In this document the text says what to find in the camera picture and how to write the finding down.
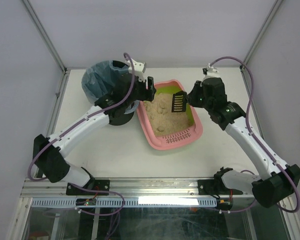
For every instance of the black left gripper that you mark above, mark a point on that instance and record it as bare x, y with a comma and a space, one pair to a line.
144, 89

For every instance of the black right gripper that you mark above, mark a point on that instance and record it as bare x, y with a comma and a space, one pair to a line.
193, 93

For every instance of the black slotted litter scoop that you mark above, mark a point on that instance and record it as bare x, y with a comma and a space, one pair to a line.
179, 102

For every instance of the pink green litter box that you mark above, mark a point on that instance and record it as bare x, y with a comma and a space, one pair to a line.
175, 140

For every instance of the black trash bin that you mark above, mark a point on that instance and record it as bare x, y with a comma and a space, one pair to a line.
123, 113

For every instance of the blue plastic bin liner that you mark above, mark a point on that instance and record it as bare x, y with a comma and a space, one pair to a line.
101, 78

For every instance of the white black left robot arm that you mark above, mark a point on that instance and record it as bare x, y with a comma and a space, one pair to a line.
49, 153

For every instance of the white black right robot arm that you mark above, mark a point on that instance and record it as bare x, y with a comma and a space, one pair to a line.
276, 179

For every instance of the beige cat litter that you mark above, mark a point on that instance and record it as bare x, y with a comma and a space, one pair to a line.
159, 114

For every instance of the litter clump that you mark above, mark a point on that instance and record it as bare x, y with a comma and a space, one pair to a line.
161, 129

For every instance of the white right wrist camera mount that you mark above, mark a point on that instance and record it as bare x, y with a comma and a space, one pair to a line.
210, 72

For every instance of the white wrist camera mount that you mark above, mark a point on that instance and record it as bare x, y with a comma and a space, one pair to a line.
210, 72
137, 69

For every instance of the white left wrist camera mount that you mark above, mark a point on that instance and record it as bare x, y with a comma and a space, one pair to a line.
137, 69

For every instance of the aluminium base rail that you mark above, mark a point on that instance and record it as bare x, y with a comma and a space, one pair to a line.
128, 187

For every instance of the right aluminium frame post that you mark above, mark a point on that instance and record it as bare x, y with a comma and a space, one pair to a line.
264, 27

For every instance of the aluminium frame post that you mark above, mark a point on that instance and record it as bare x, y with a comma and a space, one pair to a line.
264, 27
44, 35

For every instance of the left aluminium frame post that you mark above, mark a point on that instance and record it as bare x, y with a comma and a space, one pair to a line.
44, 35

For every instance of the white slotted cable duct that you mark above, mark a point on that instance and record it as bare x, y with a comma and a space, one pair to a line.
131, 202

